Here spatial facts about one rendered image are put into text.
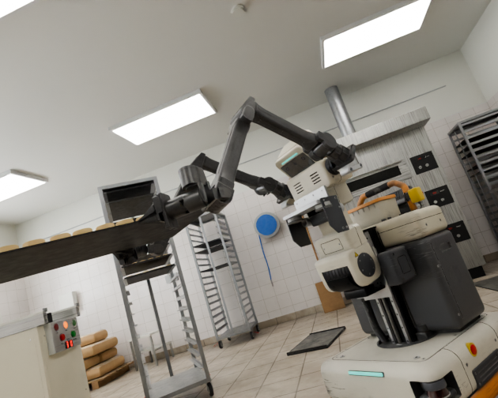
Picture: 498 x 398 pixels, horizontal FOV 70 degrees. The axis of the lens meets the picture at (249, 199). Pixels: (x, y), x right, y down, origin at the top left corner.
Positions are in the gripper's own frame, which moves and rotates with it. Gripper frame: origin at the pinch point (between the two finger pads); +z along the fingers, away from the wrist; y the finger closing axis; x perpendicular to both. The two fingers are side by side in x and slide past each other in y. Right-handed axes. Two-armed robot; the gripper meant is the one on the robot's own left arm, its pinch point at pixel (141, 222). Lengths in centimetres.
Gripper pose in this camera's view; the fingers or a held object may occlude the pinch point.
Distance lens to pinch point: 106.3
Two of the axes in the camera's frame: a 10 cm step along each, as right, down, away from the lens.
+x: 2.1, 1.3, 9.7
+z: -9.2, 3.6, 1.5
